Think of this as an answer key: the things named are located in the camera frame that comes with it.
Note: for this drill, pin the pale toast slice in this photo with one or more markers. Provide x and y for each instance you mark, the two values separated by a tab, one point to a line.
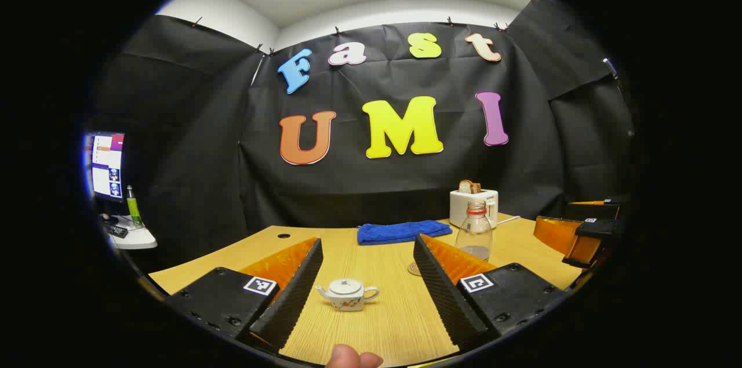
464	186

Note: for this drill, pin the black backdrop cloth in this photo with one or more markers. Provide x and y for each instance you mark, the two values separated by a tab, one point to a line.
406	182

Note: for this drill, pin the blue folded towel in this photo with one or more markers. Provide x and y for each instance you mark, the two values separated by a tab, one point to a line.
400	232

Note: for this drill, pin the black keyboard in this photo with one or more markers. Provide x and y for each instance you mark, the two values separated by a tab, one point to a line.
117	231

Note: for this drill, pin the green drink bottle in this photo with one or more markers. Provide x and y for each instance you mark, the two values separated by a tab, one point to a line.
134	208

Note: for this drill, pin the white toaster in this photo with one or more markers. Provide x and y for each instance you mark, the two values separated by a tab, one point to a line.
464	208

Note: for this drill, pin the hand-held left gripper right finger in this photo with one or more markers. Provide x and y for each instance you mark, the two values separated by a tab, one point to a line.
440	292

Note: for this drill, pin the round wooden coaster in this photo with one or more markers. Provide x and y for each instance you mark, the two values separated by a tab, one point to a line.
413	269

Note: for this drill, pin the clear plastic water bottle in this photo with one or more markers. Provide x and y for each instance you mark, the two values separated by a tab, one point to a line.
474	234

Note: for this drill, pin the computer monitor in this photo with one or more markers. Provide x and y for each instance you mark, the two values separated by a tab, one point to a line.
107	165

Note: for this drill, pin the white side table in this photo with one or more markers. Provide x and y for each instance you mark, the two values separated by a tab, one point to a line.
139	238

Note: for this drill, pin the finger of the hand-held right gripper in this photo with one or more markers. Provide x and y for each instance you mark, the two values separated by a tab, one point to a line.
556	234
591	208

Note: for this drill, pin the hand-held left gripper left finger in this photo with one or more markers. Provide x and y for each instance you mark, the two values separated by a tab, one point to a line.
295	292

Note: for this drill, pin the white ceramic teacup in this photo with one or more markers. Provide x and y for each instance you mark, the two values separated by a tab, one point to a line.
348	302

